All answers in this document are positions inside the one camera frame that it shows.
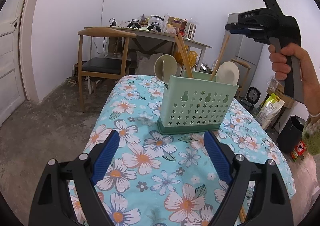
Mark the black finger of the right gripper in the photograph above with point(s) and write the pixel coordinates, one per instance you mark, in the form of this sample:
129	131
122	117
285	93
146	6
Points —
236	28

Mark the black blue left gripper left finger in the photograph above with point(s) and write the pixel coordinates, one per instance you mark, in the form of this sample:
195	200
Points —
52	204

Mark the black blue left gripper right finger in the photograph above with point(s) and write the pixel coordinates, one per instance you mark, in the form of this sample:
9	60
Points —
270	204

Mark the cream rice paddle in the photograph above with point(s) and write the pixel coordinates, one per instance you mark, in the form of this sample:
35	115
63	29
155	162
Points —
228	73

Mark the person's right hand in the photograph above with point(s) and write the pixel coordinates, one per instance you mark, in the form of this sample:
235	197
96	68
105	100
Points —
282	63

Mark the grey refrigerator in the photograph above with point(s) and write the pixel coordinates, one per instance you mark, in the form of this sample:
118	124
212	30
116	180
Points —
243	48

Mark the bamboo chopstick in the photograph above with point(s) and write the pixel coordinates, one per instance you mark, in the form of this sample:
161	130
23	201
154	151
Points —
183	51
219	57

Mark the cluttered wooden desk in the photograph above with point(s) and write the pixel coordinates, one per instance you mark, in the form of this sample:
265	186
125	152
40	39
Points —
165	38

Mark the red snack package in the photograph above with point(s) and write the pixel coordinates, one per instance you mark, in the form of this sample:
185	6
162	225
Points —
298	150

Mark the cardboard box with items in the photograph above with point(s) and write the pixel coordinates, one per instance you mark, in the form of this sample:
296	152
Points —
277	87

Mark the black rice cooker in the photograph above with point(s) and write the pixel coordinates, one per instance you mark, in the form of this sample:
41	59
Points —
252	97

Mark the black trash bin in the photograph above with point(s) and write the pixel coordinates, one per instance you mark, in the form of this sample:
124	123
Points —
291	134

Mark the yellow green rice bag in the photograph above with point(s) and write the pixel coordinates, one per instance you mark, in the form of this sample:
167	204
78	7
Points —
269	110

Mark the green plastic utensil holder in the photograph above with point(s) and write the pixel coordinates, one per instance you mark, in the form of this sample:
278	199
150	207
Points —
193	105

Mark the white door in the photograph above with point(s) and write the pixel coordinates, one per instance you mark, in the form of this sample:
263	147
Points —
11	87

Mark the wooden chair black seat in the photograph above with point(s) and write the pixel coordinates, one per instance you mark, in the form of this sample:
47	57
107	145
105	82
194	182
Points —
102	68

